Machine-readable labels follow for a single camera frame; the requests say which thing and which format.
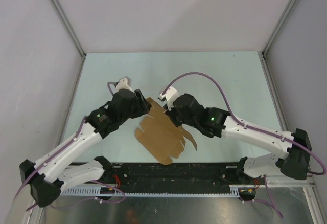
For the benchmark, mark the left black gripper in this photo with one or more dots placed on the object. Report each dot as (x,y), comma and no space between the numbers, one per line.
(143,106)

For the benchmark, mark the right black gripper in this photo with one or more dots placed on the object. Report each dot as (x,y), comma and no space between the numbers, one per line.
(170,114)

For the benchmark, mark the brown cardboard box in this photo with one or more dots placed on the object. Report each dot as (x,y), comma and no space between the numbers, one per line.
(160,136)

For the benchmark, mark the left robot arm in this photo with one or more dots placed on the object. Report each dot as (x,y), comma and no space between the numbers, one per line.
(50,175)

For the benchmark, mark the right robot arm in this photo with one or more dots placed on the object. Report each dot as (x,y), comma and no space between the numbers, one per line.
(288,151)

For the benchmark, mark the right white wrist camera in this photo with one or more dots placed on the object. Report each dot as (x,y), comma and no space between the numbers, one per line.
(169,96)

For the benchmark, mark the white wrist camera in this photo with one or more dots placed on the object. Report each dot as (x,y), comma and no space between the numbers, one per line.
(169,96)
(124,83)

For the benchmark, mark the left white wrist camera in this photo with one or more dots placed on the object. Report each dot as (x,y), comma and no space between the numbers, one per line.
(124,83)

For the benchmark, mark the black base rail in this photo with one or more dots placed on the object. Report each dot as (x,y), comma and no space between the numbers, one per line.
(178,177)

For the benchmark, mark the grey slotted cable duct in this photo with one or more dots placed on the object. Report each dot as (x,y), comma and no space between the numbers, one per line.
(101,191)

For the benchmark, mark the aluminium frame rail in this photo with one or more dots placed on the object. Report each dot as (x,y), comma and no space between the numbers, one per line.
(283,181)

